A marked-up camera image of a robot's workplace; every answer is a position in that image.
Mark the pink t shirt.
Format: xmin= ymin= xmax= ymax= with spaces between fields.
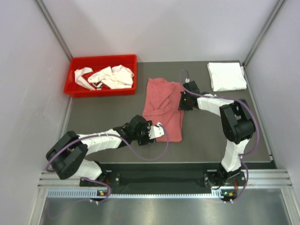
xmin=142 ymin=78 xmax=184 ymax=143

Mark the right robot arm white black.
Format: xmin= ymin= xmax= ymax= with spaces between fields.
xmin=179 ymin=79 xmax=256 ymax=186

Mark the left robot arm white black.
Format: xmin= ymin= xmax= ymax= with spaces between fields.
xmin=46 ymin=115 xmax=164 ymax=186

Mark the folded white t shirt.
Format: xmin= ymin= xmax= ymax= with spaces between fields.
xmin=207 ymin=62 xmax=247 ymax=92

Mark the white and red t shirt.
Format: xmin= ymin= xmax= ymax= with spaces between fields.
xmin=74 ymin=65 xmax=135 ymax=90

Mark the red plastic bin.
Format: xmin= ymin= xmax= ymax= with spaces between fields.
xmin=63 ymin=54 xmax=138 ymax=98

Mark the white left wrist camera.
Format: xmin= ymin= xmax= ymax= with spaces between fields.
xmin=148 ymin=122 xmax=165 ymax=140

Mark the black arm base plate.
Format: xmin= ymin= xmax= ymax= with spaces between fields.
xmin=90 ymin=165 xmax=245 ymax=188

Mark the grey slotted cable duct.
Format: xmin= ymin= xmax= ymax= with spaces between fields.
xmin=47 ymin=189 xmax=236 ymax=199

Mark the aluminium frame rail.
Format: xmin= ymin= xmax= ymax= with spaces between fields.
xmin=37 ymin=169 xmax=292 ymax=188

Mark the right aluminium corner post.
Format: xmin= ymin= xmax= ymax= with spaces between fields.
xmin=242 ymin=0 xmax=287 ymax=67

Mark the aluminium corner post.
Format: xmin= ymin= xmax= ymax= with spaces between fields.
xmin=34 ymin=0 xmax=73 ymax=61
xmin=242 ymin=0 xmax=287 ymax=67

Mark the left aluminium corner post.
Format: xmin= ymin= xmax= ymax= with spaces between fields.
xmin=34 ymin=0 xmax=73 ymax=61

